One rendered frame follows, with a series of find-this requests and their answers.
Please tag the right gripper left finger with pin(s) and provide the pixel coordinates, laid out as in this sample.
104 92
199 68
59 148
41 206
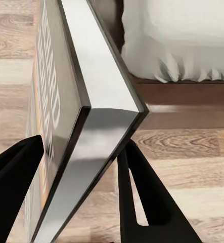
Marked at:
18 165

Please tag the hardback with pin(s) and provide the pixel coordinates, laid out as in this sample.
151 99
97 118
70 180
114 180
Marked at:
85 105

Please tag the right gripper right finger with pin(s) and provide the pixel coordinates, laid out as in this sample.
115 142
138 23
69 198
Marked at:
167 223

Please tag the bed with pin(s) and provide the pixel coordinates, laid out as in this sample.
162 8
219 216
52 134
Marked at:
174 51

